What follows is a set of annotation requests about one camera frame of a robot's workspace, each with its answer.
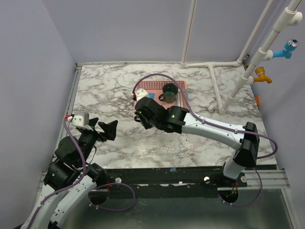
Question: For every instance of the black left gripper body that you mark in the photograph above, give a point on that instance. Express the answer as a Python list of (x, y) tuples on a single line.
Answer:
[(89, 138)]

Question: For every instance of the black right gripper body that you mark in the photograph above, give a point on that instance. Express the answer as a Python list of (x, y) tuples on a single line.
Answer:
[(147, 124)]

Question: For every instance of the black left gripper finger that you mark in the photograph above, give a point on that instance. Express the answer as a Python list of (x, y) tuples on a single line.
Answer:
[(93, 122), (109, 130)]

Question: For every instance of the pink plastic basket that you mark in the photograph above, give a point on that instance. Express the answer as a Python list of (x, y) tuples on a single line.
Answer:
[(155, 86)]

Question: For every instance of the dark green mug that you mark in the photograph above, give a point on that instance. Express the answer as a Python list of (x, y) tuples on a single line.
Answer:
[(169, 93)]

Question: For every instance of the dark blue mug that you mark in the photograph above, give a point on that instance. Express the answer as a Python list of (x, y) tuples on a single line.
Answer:
[(137, 119)]

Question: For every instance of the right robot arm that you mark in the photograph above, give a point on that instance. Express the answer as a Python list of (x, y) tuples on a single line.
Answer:
[(243, 139)]

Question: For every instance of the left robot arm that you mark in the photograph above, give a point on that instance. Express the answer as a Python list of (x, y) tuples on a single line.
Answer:
[(69, 178)]

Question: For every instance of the blue toothpaste tube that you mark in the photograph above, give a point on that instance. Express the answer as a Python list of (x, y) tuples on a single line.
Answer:
[(151, 95)]

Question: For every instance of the grey toothbrush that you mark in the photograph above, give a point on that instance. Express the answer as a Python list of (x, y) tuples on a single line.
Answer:
[(179, 100)]

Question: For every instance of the yellow faucet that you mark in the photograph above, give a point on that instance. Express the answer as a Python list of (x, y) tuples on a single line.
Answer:
[(262, 75)]

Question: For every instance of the blue faucet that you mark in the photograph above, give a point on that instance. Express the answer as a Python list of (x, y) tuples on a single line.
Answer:
[(286, 52)]

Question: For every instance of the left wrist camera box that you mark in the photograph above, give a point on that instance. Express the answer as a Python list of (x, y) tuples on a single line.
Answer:
[(80, 120)]

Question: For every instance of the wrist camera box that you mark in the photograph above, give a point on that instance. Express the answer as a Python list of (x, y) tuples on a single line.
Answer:
[(80, 120), (140, 93)]

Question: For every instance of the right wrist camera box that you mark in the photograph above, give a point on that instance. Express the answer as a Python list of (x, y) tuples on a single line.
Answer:
[(140, 93)]

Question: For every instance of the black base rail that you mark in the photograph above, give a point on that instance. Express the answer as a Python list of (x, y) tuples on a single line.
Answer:
[(169, 182)]

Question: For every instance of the white pvc pipe frame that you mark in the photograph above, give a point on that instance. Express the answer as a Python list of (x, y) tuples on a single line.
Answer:
[(290, 16)]

